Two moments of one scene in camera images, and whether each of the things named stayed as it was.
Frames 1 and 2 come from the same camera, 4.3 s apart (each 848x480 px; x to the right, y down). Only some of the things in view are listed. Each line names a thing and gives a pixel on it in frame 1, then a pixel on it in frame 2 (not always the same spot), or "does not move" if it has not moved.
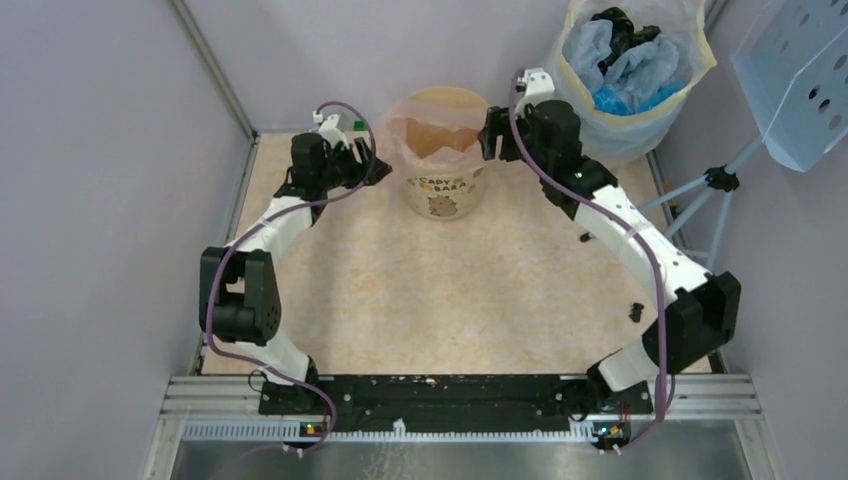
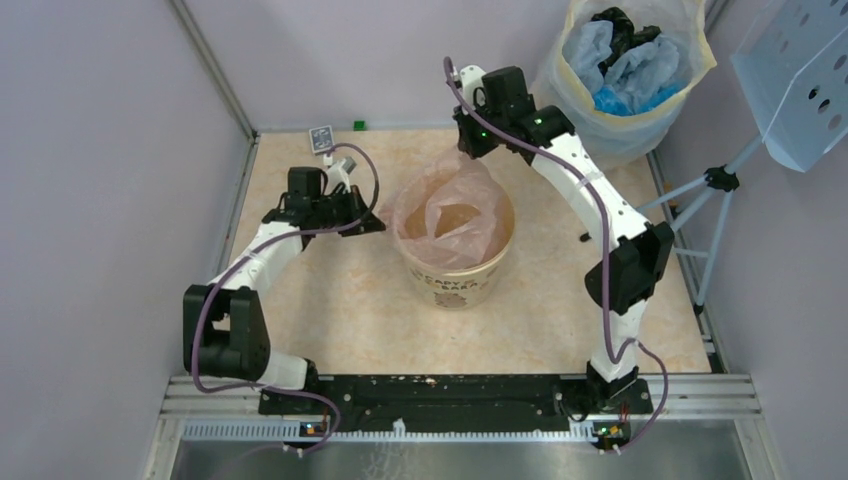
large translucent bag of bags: (626, 66) does not move
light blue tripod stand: (717, 180) does not move
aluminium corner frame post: (217, 66) does not move
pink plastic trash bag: (438, 125) → (450, 211)
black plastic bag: (624, 35) does not move
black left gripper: (371, 171) → (356, 204)
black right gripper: (497, 123) → (466, 141)
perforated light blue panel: (792, 67) does not move
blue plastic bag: (613, 102) does not move
